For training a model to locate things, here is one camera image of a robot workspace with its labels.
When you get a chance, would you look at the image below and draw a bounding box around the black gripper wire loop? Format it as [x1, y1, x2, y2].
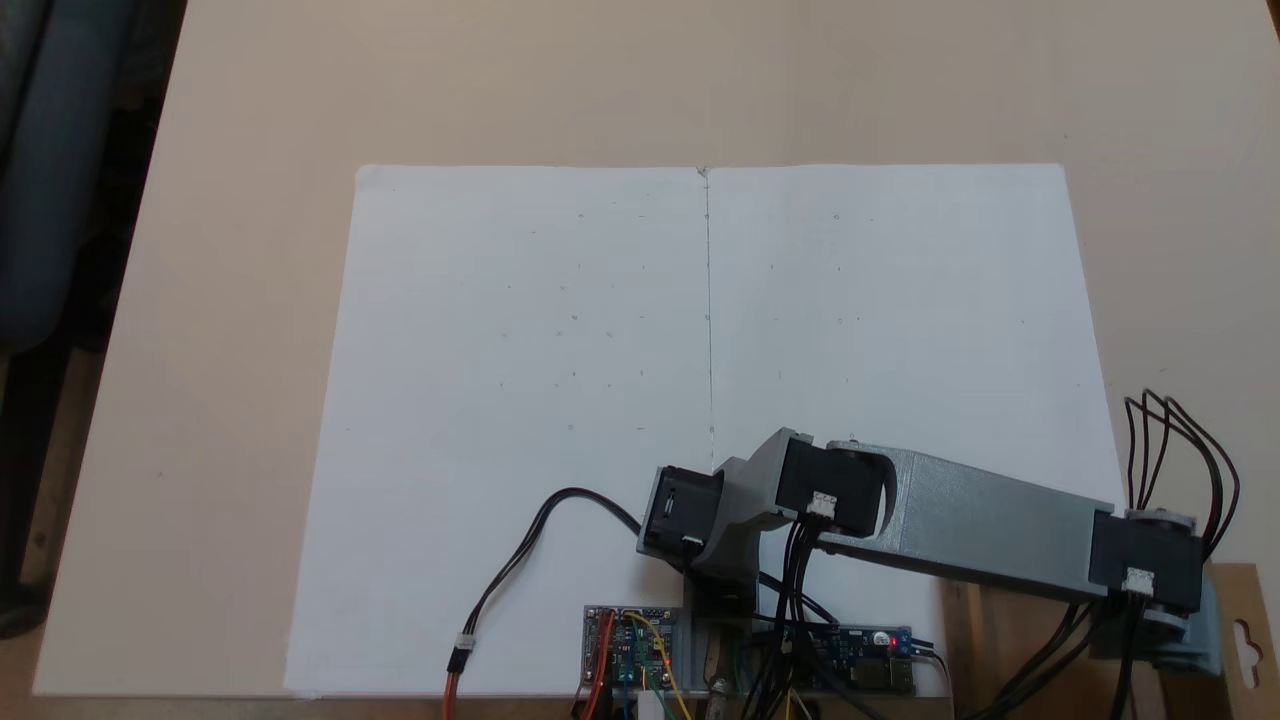
[1123, 388, 1243, 561]

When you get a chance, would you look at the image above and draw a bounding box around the blue circuit board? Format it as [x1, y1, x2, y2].
[760, 625, 917, 696]

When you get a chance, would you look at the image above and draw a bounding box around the circuit board with coloured wires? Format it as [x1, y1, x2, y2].
[582, 604, 681, 693]

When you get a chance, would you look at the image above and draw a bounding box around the brown cardboard box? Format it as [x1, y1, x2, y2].
[937, 545, 1280, 720]

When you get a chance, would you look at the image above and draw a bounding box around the blue grey chair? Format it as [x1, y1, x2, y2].
[0, 0, 188, 361]

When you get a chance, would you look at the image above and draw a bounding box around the large white paper sheet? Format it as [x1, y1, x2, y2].
[283, 163, 1133, 698]

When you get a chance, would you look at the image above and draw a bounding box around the black elbow wire loop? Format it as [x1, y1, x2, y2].
[740, 515, 836, 720]

